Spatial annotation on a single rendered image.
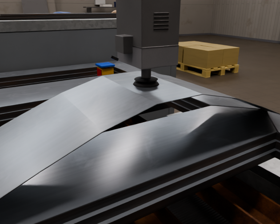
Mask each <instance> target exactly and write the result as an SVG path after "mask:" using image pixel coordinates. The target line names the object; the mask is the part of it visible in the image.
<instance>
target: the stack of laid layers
mask: <svg viewBox="0 0 280 224"><path fill-rule="evenodd" d="M93 76H97V67H94V68H83V69H75V70H67V71H59V72H48V73H40V74H32V75H24V76H13V77H5V78H0V89H2V88H12V87H19V86H25V85H32V84H42V83H49V82H56V81H63V80H72V79H79V78H86V77H93ZM45 101H47V100H42V101H37V102H31V103H25V104H18V105H12V106H7V107H1V108H0V126H2V125H4V124H6V123H7V122H9V121H11V120H13V119H14V118H16V117H18V116H20V115H21V114H23V113H25V112H27V111H29V110H30V109H32V108H34V107H36V106H38V105H39V104H41V103H43V102H45ZM164 104H166V105H168V106H170V107H172V108H174V109H176V110H178V111H180V112H182V113H179V114H175V115H172V116H167V117H163V118H159V119H155V120H151V121H147V122H143V123H139V124H135V125H130V126H127V127H123V128H118V129H114V130H111V131H107V132H103V133H101V134H99V135H98V136H96V137H95V138H93V139H92V140H90V141H89V142H87V143H85V144H84V145H82V146H81V147H79V148H78V149H76V150H75V151H73V152H71V153H70V154H68V155H67V156H65V157H64V158H62V159H60V160H59V161H57V162H56V163H54V164H53V165H51V166H49V167H48V168H46V169H45V170H43V171H42V172H40V173H39V174H37V175H36V176H34V177H33V178H31V179H30V180H28V181H27V182H25V183H24V184H22V185H21V186H19V187H18V188H16V189H15V190H13V191H12V192H10V193H9V194H7V195H6V196H4V197H3V198H1V199H0V224H129V223H131V222H133V221H135V220H137V219H140V218H142V217H144V216H146V215H148V214H151V213H153V212H155V211H157V210H160V209H162V208H164V207H166V206H169V205H171V204H173V203H175V202H177V201H179V200H181V199H184V198H186V197H188V196H190V195H193V194H195V193H197V192H199V191H201V190H204V189H206V188H208V187H210V186H213V185H215V184H217V183H219V182H221V181H223V180H225V179H228V178H230V177H232V176H234V175H237V174H239V173H241V172H243V171H245V170H248V169H250V168H252V167H254V166H257V165H259V164H261V163H263V162H265V161H267V160H269V159H272V158H274V157H275V158H277V159H279V160H280V133H279V132H278V131H277V129H276V127H275V125H274V124H273V122H272V120H271V118H270V116H269V115H268V113H267V111H266V110H263V109H254V108H238V107H226V106H214V105H209V104H206V103H203V102H201V101H198V100H196V99H193V98H191V97H190V98H186V99H181V100H176V101H172V102H167V103H164Z"/></svg>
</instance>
